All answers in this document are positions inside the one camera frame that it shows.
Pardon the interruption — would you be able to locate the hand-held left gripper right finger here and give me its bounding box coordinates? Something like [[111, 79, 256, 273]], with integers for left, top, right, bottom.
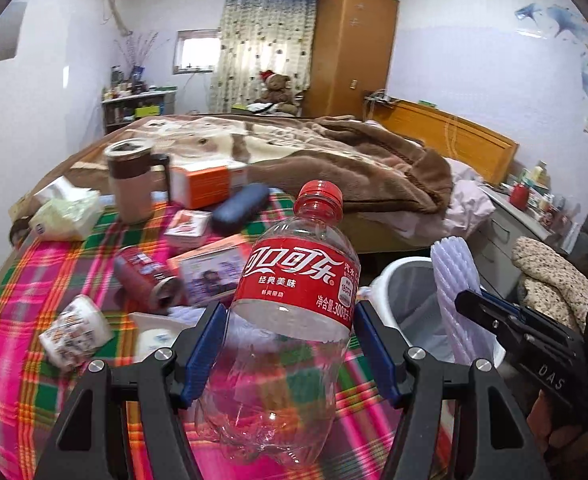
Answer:
[[355, 300, 547, 480]]

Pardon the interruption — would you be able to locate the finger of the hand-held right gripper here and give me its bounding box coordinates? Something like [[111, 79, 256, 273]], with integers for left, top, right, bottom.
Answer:
[[455, 290, 525, 356], [479, 287, 545, 323]]

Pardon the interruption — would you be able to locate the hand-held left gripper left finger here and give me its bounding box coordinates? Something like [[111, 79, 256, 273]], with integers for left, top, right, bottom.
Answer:
[[34, 302, 229, 480]]

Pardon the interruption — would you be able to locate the white foam net sleeve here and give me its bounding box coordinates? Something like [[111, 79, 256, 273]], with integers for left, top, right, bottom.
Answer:
[[430, 237, 495, 366]]

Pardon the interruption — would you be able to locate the white trash bin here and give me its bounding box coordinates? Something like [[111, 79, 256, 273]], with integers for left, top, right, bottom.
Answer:
[[369, 256, 507, 366]]

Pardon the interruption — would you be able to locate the red drink can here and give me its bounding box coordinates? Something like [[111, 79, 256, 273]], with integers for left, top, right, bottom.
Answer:
[[112, 246, 185, 316]]

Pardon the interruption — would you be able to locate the clear red label plastic bottle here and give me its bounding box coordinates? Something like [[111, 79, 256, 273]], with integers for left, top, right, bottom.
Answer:
[[194, 179, 361, 465]]

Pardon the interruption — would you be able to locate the floral quilted cloth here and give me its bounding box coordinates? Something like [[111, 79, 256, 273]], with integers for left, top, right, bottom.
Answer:
[[511, 236, 588, 333]]

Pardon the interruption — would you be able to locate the white plastic packet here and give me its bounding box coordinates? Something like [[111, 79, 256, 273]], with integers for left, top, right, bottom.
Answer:
[[128, 305, 209, 366]]

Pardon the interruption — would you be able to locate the grey nightstand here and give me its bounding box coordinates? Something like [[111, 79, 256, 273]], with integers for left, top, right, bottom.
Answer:
[[466, 185, 575, 301]]

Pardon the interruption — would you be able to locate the flat pink-orange box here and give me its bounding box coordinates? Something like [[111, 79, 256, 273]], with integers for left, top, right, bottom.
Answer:
[[168, 234, 252, 307]]

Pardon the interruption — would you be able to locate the pale pink bed sheet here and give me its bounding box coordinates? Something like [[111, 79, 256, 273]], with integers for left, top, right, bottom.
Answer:
[[374, 157, 497, 241]]

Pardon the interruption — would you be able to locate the small red and white box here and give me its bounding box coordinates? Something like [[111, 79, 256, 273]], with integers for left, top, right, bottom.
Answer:
[[165, 209, 213, 249]]

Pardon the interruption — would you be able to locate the yellow-green box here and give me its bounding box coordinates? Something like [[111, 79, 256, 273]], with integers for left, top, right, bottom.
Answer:
[[518, 162, 549, 188]]

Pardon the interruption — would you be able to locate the printed paper cup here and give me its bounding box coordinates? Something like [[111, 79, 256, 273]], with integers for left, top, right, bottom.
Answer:
[[38, 294, 114, 372]]

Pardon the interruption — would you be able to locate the dark blue glasses case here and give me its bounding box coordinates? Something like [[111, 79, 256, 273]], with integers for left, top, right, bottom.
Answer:
[[211, 183, 271, 236]]

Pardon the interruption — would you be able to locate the orange and white box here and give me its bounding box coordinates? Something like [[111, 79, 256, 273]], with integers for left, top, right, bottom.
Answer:
[[168, 160, 247, 210]]

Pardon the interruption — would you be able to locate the brown and beige tumbler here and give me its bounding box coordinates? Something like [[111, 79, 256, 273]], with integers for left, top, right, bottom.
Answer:
[[104, 138, 172, 225]]

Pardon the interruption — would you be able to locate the wooden headboard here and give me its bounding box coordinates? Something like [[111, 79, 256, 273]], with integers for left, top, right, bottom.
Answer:
[[371, 97, 521, 186]]

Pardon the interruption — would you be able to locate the plaid tablecloth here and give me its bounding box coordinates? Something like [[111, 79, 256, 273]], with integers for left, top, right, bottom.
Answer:
[[0, 187, 455, 480]]

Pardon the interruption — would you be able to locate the pale green tissue pack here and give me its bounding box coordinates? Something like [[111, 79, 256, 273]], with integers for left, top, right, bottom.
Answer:
[[28, 191, 103, 242]]

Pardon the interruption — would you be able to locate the brown fleece blanket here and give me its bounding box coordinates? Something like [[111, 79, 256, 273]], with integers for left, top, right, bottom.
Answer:
[[24, 114, 455, 216]]

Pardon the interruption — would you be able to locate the white crumpled wrapper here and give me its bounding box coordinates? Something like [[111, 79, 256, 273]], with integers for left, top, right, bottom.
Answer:
[[11, 176, 92, 221]]

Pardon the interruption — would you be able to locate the power strip with plugs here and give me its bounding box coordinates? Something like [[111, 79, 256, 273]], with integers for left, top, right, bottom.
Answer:
[[364, 89, 399, 106]]

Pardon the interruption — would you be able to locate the cluttered shelf desk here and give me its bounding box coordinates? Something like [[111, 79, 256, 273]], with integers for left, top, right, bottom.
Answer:
[[101, 87, 179, 136]]

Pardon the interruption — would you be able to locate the brown teddy bear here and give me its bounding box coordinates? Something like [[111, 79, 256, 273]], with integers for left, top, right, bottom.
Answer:
[[254, 70, 299, 116]]

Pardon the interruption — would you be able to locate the small window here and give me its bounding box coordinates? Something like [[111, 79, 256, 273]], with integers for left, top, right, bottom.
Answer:
[[174, 30, 221, 75]]

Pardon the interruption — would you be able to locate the vase with dry branches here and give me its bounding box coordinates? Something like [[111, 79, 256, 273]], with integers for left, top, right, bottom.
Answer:
[[116, 31, 159, 96]]

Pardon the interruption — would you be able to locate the wooden wardrobe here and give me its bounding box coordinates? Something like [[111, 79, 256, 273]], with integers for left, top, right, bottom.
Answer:
[[301, 0, 399, 118]]

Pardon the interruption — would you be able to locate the patterned curtain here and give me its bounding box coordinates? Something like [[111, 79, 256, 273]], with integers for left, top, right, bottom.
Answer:
[[209, 0, 319, 113]]

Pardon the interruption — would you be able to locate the blue dolphin wall sticker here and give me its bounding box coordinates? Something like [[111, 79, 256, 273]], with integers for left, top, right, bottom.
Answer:
[[514, 2, 588, 38]]

